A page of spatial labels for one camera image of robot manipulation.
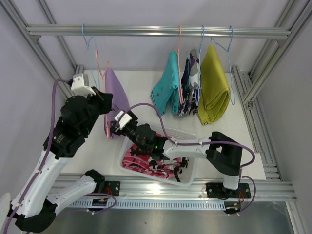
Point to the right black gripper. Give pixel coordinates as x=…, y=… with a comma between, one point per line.
x=115, y=131

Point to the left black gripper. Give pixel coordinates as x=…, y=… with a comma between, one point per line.
x=105, y=101

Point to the lilac purple trousers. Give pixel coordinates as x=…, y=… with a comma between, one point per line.
x=119, y=101

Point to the pink wire hanger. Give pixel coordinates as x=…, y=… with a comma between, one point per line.
x=103, y=85
x=179, y=69

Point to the light blue wire hanger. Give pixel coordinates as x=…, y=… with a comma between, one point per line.
x=91, y=44

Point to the pink camouflage trousers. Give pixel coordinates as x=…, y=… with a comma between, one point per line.
x=135, y=161

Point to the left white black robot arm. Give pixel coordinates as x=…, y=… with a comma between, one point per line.
x=34, y=209

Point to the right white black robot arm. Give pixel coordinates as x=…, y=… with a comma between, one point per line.
x=221, y=151

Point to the teal trousers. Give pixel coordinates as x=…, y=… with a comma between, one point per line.
x=166, y=90

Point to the purple white patterned trousers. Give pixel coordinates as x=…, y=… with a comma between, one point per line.
x=190, y=85

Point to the olive yellow trousers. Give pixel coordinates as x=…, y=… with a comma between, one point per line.
x=215, y=89

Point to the white plastic basket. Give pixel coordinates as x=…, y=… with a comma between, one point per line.
x=187, y=175

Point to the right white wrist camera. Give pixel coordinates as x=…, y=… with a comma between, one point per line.
x=124, y=118

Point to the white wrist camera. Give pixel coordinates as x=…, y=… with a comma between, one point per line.
x=124, y=118
x=80, y=85

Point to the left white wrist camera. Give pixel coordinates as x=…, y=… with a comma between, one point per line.
x=80, y=85

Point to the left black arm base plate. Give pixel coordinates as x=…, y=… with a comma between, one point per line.
x=112, y=188

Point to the white slotted cable duct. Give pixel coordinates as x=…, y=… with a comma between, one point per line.
x=149, y=204

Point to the aluminium hanging rail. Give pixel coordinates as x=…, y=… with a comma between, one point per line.
x=157, y=31

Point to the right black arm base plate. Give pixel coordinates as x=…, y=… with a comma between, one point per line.
x=218, y=191

